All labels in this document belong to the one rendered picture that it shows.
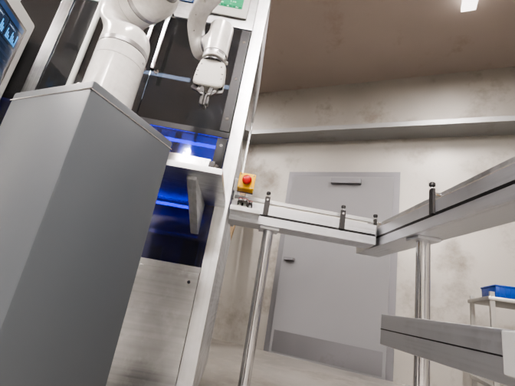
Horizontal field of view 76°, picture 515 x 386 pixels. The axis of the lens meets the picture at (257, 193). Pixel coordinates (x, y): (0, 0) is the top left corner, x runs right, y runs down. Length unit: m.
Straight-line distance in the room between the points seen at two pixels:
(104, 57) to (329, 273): 3.36
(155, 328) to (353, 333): 2.71
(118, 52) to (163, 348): 1.01
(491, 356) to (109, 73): 1.12
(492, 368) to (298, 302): 3.03
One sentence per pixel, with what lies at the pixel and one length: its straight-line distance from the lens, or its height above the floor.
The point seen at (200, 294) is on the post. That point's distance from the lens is 1.36.
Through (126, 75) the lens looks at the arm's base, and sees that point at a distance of 0.88.
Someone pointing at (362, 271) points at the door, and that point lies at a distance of 3.83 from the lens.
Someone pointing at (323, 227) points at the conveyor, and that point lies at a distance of 1.55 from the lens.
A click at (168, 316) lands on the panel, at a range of 1.38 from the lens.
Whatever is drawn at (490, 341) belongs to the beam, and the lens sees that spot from 1.05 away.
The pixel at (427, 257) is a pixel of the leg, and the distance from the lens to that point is 1.38.
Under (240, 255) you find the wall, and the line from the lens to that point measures 4.31.
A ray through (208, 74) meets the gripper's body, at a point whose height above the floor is 1.19.
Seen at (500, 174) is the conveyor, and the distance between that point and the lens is 1.04.
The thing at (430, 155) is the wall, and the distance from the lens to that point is 4.27.
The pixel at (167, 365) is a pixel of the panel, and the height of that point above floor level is 0.24.
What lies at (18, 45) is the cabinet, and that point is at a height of 1.39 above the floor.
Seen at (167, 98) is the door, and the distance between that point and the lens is 1.65.
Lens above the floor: 0.52
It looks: 18 degrees up
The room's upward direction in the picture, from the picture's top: 10 degrees clockwise
